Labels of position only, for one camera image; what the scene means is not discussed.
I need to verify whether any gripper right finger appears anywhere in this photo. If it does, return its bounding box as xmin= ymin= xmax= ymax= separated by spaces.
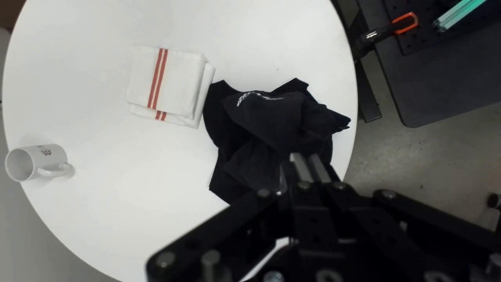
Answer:
xmin=308 ymin=154 xmax=501 ymax=282

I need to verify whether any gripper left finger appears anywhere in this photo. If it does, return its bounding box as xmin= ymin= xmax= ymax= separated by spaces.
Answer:
xmin=146 ymin=153 xmax=337 ymax=282

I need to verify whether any black cloth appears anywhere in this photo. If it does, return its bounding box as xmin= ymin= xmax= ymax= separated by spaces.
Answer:
xmin=202 ymin=78 xmax=351 ymax=205

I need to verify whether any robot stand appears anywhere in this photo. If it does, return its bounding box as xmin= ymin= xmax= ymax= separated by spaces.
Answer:
xmin=333 ymin=0 xmax=501 ymax=128

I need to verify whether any white towel with red stripes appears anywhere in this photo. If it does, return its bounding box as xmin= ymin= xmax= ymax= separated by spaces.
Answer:
xmin=126 ymin=46 xmax=216 ymax=129

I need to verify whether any white mug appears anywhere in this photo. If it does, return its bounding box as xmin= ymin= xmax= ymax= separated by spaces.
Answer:
xmin=5 ymin=144 xmax=74 ymax=183

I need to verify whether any teal aluminium bar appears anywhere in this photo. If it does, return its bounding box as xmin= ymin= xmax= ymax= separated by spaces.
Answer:
xmin=432 ymin=0 xmax=488 ymax=33

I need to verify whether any clamp with orange handle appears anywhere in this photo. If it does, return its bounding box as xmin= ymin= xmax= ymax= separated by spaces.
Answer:
xmin=353 ymin=12 xmax=419 ymax=53

